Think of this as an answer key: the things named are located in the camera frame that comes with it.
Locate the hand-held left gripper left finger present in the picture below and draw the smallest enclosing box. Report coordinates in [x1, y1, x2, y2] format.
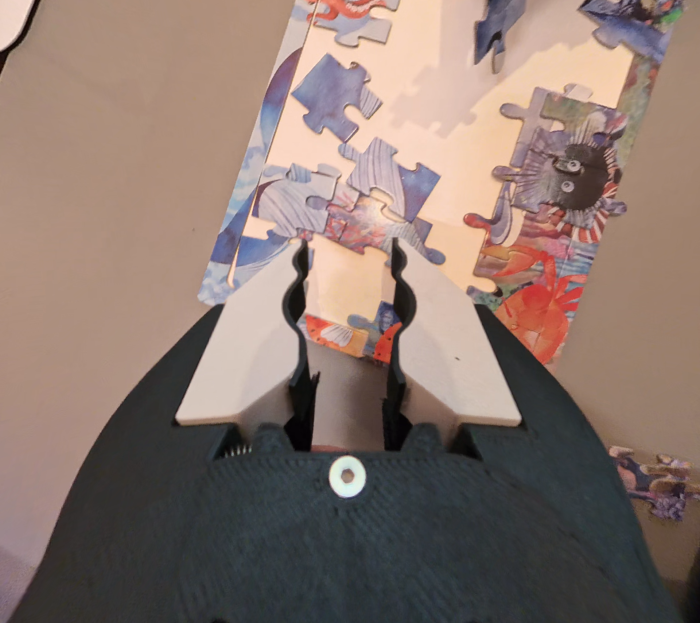
[174, 239, 320, 453]

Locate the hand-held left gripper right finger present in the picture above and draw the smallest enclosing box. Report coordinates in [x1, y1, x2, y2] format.
[382, 237, 523, 453]

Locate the purple eyelash puzzle piece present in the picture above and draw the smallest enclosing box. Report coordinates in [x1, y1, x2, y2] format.
[473, 0, 530, 74]

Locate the sea print puzzle board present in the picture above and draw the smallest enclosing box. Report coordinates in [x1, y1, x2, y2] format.
[197, 0, 700, 367]

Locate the pale striped whale puzzle piece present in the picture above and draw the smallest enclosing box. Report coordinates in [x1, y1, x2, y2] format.
[253, 163, 342, 240]

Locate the lavender white whale puzzle piece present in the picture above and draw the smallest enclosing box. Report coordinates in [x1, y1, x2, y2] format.
[500, 84, 594, 170]

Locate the black sea urchin puzzle piece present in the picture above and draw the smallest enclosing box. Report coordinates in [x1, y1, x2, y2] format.
[492, 139, 629, 221]

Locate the blue wave puzzle piece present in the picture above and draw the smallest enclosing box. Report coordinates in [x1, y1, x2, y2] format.
[227, 232, 307, 287]

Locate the blue dark coral puzzle piece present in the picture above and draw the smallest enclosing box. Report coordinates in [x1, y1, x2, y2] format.
[579, 0, 684, 65]

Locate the blue red coral puzzle piece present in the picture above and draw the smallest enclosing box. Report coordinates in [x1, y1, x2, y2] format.
[350, 202, 411, 257]

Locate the coral striped edge puzzle piece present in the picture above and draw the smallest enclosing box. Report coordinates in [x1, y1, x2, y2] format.
[325, 193, 362, 246]

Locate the blue striped whale puzzle piece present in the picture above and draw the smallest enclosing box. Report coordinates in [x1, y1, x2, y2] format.
[339, 137, 442, 223]

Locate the purple blue white puzzle piece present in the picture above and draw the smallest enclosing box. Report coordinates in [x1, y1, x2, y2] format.
[640, 456, 700, 522]

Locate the dark blue whale eye piece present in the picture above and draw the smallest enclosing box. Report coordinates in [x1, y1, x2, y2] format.
[291, 53, 384, 142]

